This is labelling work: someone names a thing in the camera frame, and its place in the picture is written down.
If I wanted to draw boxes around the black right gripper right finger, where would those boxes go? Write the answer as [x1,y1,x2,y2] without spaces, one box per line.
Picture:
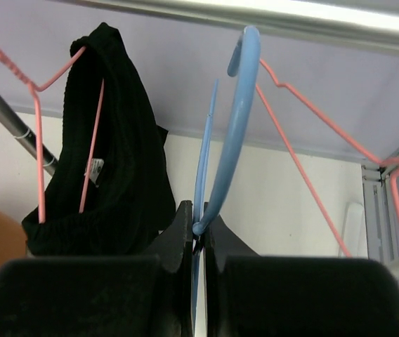
[203,218,399,336]

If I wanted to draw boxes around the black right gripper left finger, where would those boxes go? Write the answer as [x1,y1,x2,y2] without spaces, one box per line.
[0,201,194,336]

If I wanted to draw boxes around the pink hanger of camouflage shorts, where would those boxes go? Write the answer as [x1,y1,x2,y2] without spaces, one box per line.
[254,58,399,292]

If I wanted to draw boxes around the blue hanger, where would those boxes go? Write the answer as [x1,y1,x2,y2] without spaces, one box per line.
[192,26,261,336]

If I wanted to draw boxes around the black shorts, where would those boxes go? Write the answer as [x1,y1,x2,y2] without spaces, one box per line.
[22,23,176,256]

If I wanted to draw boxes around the pink hanger of black shorts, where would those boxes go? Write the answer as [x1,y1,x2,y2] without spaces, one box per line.
[0,46,105,223]

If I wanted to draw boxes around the metal clothes rack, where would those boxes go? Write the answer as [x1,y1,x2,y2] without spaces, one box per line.
[0,1,399,256]

